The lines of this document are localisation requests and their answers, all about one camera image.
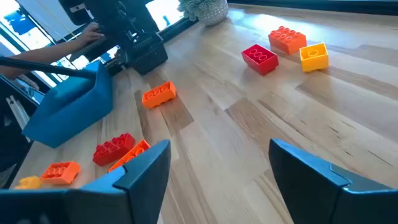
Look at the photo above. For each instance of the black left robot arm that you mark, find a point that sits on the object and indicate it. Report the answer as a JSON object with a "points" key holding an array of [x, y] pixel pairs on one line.
{"points": [[115, 15]]}

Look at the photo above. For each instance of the red two-by-four building block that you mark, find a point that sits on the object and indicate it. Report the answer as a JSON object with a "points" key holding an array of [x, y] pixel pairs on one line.
{"points": [[112, 151], [259, 62]]}

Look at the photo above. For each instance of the yellow two-by-two building block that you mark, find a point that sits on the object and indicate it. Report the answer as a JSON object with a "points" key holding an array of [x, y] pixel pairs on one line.
{"points": [[314, 60]]}

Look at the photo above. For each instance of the blue plastic bin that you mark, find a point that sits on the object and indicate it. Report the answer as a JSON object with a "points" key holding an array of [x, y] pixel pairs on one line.
{"points": [[71, 109]]}

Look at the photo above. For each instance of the orange plastic building block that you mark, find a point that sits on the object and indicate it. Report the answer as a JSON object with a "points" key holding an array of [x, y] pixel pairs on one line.
{"points": [[133, 152], [158, 96], [60, 174], [287, 42]]}

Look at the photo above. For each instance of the person's forearm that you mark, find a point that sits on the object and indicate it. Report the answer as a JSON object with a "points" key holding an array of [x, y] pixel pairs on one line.
{"points": [[40, 54]]}

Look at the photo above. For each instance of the black diagonal frame brace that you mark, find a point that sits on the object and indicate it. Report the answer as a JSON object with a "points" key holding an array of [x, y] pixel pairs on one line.
{"points": [[46, 67]]}

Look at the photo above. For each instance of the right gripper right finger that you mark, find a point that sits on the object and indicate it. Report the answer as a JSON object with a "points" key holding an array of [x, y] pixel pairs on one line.
{"points": [[326, 199]]}

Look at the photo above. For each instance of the black slotted plastic basket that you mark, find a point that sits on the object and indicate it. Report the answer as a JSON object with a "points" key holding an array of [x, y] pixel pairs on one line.
{"points": [[149, 56]]}

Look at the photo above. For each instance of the green plant in white pot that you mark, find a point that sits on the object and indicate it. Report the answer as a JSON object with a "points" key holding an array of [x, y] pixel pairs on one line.
{"points": [[211, 14]]}

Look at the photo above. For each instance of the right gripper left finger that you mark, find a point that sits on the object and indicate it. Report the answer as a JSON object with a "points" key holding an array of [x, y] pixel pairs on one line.
{"points": [[93, 205]]}

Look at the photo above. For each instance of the person's hand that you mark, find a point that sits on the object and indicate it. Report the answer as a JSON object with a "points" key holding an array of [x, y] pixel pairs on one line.
{"points": [[88, 35]]}

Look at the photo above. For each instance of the yellow two-by-four building block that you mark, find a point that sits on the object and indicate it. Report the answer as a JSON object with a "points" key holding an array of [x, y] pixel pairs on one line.
{"points": [[29, 183]]}

